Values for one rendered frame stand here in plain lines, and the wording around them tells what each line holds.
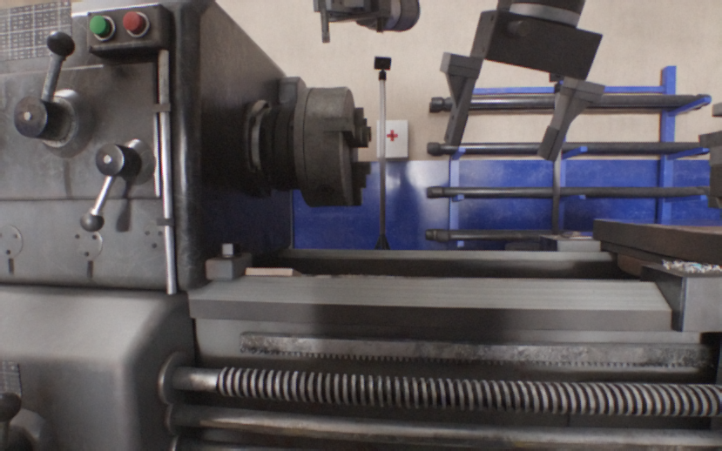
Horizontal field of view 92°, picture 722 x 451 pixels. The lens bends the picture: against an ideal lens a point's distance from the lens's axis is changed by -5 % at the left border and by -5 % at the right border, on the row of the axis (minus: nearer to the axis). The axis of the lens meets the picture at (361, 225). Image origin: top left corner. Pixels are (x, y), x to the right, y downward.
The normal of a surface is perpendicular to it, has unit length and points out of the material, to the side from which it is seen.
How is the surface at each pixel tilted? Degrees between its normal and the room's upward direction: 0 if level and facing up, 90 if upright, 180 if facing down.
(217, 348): 90
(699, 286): 90
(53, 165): 90
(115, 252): 90
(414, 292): 36
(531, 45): 113
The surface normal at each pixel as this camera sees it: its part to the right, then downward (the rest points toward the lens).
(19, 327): -0.07, -0.80
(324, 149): -0.11, 0.22
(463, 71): 0.09, 0.47
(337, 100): -0.09, -0.53
